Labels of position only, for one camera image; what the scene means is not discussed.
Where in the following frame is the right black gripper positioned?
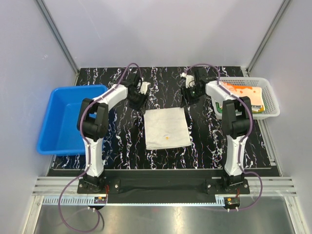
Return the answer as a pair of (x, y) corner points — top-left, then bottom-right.
(179, 85), (203, 109)

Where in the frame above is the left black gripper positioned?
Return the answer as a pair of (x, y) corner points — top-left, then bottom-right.
(127, 90), (149, 114)

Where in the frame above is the green microfiber towel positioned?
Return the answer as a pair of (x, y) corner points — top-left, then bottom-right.
(215, 97), (267, 115)

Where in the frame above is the grey white towel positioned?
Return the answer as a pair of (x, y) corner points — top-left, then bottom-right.
(144, 107), (191, 150)

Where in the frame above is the cream orange patterned towel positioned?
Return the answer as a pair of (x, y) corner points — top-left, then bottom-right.
(221, 82), (264, 106)

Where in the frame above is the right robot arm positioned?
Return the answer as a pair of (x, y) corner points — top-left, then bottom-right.
(180, 69), (253, 193)

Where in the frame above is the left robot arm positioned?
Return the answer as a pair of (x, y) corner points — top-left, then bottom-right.
(77, 73), (151, 193)

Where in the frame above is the white perforated plastic basket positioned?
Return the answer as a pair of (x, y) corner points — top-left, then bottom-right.
(220, 77), (280, 120)

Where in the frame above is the blue plastic bin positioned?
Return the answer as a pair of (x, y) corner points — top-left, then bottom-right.
(37, 85), (107, 156)

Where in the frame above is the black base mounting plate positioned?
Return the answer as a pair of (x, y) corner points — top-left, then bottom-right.
(77, 169), (250, 206)

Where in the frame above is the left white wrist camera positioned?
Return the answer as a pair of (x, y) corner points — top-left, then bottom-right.
(139, 81), (151, 95)

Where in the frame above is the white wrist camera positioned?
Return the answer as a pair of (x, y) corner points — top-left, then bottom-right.
(180, 72), (195, 88)
(139, 81), (151, 95)

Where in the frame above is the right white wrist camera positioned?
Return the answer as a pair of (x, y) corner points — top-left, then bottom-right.
(180, 72), (195, 88)

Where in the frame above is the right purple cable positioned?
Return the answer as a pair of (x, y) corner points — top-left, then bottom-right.
(181, 63), (263, 212)

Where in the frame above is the aluminium frame rail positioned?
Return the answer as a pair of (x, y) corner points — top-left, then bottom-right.
(32, 177), (296, 206)

